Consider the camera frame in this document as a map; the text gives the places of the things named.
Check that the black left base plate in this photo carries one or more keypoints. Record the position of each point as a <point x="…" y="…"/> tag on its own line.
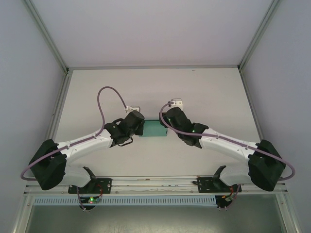
<point x="107" y="185"/>

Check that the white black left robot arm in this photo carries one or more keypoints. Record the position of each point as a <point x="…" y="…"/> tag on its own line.
<point x="85" y="148"/>

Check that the aluminium frame post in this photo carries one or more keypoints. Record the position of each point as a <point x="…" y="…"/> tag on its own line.
<point x="258" y="36"/>
<point x="46" y="36"/>

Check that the aluminium side rail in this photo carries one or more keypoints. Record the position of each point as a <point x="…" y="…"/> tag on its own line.
<point x="252" y="109"/>
<point x="60" y="109"/>

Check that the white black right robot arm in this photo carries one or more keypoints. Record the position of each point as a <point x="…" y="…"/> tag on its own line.
<point x="226" y="148"/>

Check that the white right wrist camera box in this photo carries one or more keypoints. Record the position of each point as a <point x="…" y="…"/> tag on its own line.
<point x="177" y="103"/>

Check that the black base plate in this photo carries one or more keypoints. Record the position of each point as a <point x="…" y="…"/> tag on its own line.
<point x="205" y="184"/>
<point x="107" y="185"/>

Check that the aluminium back rail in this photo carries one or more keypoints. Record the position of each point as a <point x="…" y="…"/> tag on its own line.
<point x="150" y="67"/>

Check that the circuit board with green light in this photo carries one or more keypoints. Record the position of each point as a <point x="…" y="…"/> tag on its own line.
<point x="91" y="200"/>

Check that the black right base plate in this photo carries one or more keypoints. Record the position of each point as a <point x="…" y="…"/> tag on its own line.
<point x="205" y="184"/>

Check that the small circuit board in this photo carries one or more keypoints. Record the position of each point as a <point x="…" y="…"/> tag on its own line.
<point x="229" y="198"/>

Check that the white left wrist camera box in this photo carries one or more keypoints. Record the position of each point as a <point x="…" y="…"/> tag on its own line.
<point x="133" y="108"/>

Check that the grey metal lower panel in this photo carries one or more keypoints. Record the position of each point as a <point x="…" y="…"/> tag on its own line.
<point x="155" y="219"/>

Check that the aluminium mounting rail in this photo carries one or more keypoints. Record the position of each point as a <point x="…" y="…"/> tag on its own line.
<point x="155" y="185"/>

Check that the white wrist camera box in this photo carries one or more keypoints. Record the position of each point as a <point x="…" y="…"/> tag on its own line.
<point x="133" y="108"/>
<point x="177" y="103"/>

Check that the teal paper box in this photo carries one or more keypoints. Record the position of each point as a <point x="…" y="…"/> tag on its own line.
<point x="154" y="128"/>

